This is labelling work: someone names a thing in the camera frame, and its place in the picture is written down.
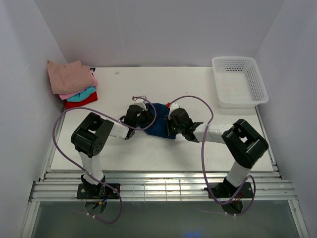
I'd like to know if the blue printed t shirt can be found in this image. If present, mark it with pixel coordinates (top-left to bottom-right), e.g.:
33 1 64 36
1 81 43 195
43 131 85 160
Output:
144 103 176 140

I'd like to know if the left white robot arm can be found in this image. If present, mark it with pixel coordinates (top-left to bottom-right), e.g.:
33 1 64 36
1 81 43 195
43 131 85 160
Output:
71 105 155 198

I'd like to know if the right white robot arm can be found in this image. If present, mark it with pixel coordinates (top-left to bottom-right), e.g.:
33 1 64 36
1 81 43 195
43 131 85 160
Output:
165 106 268 198

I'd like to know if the teal folded t shirt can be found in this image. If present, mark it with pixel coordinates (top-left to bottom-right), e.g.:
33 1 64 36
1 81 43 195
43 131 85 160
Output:
66 86 96 103

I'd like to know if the red folded t shirt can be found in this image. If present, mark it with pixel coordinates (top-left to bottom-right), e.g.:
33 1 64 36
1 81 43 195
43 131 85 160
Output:
65 92 98 109

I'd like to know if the white plastic basket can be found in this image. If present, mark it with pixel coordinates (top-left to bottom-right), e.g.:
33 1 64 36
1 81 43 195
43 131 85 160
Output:
212 57 268 108

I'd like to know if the pink folded t shirt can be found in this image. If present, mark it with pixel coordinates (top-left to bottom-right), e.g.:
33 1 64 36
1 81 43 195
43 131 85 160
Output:
59 76 98 100

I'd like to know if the beige folded t shirt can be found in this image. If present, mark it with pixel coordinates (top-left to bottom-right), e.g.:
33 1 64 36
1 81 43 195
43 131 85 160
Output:
47 60 95 94

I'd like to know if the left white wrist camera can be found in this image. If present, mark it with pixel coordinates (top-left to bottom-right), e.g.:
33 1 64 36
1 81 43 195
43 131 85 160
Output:
132 95 147 111

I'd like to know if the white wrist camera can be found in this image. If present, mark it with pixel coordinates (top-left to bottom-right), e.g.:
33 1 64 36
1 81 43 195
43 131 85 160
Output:
166 103 180 119
132 95 147 111

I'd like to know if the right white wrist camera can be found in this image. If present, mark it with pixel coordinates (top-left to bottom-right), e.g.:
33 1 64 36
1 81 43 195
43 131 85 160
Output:
166 103 180 119

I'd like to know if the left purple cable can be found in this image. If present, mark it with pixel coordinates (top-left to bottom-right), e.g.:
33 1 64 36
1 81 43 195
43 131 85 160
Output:
53 95 158 224

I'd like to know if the purple cable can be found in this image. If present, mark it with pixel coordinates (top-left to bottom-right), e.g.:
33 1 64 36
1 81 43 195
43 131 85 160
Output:
167 96 256 217
53 95 158 224

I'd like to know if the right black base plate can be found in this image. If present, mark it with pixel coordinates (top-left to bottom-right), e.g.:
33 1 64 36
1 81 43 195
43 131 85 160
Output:
210 182 253 199

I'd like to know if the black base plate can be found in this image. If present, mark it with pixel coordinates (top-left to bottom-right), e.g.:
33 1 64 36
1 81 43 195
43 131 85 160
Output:
76 183 121 200
210 182 253 199

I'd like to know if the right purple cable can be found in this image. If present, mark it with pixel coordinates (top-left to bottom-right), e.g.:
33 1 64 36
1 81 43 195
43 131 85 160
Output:
167 96 256 217

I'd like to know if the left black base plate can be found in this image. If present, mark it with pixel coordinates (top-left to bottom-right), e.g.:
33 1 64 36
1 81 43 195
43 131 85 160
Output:
76 183 121 200

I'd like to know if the aluminium rail frame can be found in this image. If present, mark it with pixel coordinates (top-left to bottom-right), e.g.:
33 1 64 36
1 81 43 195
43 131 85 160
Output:
29 167 298 202

